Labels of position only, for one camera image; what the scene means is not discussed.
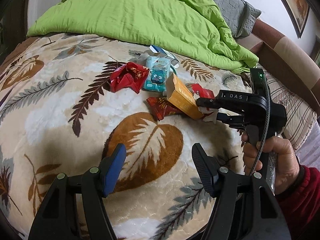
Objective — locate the green camera module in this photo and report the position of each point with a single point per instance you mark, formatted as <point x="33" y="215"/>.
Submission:
<point x="257" y="81"/>

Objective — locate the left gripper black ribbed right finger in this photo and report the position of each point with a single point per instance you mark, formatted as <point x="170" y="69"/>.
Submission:
<point x="207" y="168"/>

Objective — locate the grey quilted pillow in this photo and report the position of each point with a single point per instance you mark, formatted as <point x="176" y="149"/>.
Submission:
<point x="239" y="15"/>

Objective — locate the blue white box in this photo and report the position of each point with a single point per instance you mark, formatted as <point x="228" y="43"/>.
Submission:
<point x="166" y="54"/>

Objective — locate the brown sofa headboard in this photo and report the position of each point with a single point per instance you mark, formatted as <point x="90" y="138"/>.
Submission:
<point x="286" y="61"/>

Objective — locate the right hand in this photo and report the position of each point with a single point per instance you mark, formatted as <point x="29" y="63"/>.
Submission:
<point x="287" y="164"/>

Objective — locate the red white cigarette pack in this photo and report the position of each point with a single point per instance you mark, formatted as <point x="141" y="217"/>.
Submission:
<point x="203" y="96"/>

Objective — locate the orange cardboard box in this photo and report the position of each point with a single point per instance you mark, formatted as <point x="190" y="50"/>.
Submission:
<point x="180" y="96"/>

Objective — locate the striped beige pillow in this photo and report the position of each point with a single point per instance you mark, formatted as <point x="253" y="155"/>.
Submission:
<point x="301" y="117"/>

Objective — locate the leaf pattern blanket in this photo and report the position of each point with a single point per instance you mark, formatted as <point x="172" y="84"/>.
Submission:
<point x="58" y="115"/>

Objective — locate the framed wall painting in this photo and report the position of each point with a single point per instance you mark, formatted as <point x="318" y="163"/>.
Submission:
<point x="298" y="11"/>

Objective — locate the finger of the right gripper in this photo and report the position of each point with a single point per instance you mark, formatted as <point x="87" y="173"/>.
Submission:
<point x="231" y="120"/>
<point x="208" y="103"/>

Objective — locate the green quilt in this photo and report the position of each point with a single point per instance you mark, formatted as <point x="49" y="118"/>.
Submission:
<point x="192" y="28"/>

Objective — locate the teal cartoon tissue pack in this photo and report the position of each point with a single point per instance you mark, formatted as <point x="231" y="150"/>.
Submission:
<point x="159" y="71"/>

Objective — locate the red sleeve forearm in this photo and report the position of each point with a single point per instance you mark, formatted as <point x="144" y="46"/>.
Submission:
<point x="300" y="202"/>

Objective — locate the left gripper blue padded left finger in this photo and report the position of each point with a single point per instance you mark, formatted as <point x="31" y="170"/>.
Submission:
<point x="110" y="168"/>

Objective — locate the red foil snack wrapper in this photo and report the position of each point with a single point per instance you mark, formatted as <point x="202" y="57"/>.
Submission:
<point x="160" y="108"/>

